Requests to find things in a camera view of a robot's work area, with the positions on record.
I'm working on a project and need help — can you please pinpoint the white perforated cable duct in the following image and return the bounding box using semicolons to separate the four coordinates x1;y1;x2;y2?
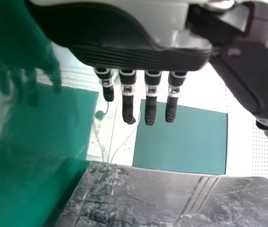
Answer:
225;85;268;187

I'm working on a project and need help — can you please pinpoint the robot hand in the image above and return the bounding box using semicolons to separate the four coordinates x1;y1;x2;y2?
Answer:
25;0;268;139

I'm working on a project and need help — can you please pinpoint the white socket strip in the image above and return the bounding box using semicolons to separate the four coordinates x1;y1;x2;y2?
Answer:
88;118;107;157

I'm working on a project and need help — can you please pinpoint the thin white cable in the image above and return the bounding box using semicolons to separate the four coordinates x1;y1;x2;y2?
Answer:
111;110;141;162

